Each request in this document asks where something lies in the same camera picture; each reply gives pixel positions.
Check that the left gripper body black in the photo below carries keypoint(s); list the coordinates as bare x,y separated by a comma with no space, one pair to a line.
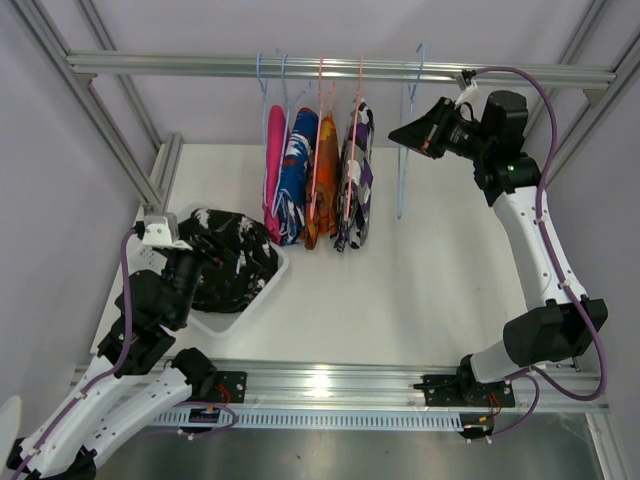
186,266

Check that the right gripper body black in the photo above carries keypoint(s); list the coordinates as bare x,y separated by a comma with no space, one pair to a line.
460,137

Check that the black white patterned trousers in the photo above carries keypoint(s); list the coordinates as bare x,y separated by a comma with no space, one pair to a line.
251,259

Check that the purple grey patterned trousers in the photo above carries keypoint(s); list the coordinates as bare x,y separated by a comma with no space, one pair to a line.
354,234

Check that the pink hanger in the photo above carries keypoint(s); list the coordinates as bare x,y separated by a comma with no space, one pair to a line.
351,161
325,105

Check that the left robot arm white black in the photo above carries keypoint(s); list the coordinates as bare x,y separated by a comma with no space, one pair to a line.
103,411

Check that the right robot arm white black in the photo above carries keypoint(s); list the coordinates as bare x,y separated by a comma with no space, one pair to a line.
561,321

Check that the blue white patterned trousers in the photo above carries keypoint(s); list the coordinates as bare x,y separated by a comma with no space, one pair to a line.
291,192

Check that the orange patterned trousers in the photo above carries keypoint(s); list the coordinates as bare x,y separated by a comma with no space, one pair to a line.
321,196

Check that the pink trousers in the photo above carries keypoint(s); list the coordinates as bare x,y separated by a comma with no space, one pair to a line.
275,136

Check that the white plastic basket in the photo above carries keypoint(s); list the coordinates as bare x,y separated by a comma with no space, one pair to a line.
154,301

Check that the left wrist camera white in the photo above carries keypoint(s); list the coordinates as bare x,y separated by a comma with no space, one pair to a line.
160,231

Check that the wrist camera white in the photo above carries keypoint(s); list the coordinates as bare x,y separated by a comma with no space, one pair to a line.
467,85
160,231

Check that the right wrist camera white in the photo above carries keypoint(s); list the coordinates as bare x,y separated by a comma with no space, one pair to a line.
467,85

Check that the right aluminium frame post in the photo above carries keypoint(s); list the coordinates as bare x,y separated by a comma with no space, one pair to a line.
580,33

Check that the aluminium frame post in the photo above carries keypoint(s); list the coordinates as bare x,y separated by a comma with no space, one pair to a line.
580,33
153,191

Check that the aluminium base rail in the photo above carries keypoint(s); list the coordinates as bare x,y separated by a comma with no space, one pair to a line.
299,385

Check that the left aluminium frame post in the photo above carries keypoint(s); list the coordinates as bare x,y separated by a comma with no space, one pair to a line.
153,191

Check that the aluminium hanging rail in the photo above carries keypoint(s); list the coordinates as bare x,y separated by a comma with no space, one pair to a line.
271,66

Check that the slotted cable duct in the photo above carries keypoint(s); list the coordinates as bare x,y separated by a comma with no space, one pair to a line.
263,418

